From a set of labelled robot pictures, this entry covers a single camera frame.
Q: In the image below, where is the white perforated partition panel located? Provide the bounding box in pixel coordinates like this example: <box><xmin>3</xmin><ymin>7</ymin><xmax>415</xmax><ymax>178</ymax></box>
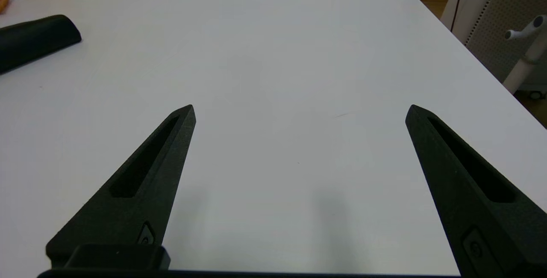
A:
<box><xmin>441</xmin><ymin>0</ymin><xmax>547</xmax><ymax>84</ymax></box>

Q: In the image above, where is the black soft pouch case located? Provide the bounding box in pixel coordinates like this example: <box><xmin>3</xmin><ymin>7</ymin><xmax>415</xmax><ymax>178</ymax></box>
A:
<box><xmin>0</xmin><ymin>15</ymin><xmax>82</xmax><ymax>74</ymax></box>

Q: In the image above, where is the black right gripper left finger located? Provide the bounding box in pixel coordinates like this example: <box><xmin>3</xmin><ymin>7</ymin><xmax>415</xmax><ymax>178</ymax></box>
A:
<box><xmin>46</xmin><ymin>105</ymin><xmax>196</xmax><ymax>266</ymax></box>

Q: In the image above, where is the white desk leg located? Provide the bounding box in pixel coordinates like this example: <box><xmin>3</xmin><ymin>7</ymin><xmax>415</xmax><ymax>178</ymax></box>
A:
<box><xmin>503</xmin><ymin>34</ymin><xmax>547</xmax><ymax>95</ymax></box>

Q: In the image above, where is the white desk crank handle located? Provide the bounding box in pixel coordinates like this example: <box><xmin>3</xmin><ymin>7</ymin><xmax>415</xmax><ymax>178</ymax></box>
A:
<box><xmin>504</xmin><ymin>15</ymin><xmax>547</xmax><ymax>41</ymax></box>

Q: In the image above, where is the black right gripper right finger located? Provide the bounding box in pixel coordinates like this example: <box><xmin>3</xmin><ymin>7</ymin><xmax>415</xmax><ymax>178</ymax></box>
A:
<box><xmin>405</xmin><ymin>104</ymin><xmax>547</xmax><ymax>278</ymax></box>

